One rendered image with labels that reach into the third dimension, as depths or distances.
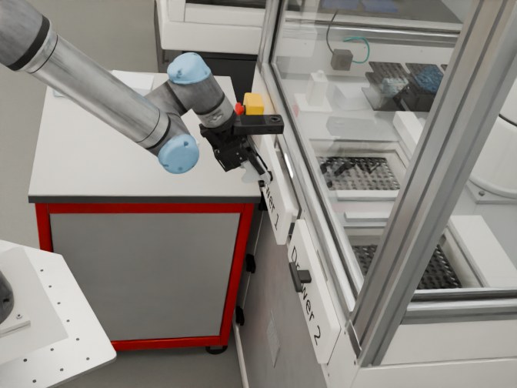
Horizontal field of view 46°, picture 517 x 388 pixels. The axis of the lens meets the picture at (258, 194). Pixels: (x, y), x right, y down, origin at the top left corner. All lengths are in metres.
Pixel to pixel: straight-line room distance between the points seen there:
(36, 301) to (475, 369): 0.85
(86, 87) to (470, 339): 0.75
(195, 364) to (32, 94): 1.82
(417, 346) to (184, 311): 1.02
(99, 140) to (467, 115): 1.19
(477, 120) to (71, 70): 0.60
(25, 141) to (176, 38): 1.19
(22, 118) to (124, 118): 2.18
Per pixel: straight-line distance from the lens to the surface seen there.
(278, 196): 1.36
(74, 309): 1.30
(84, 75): 1.00
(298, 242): 1.27
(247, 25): 2.10
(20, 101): 3.34
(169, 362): 2.14
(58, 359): 1.23
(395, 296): 0.91
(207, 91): 1.22
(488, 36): 0.71
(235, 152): 1.31
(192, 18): 2.07
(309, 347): 1.33
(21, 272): 1.38
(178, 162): 1.10
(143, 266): 1.75
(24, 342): 1.26
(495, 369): 1.20
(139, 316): 1.92
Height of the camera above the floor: 1.76
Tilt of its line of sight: 39 degrees down
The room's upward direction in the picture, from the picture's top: 11 degrees clockwise
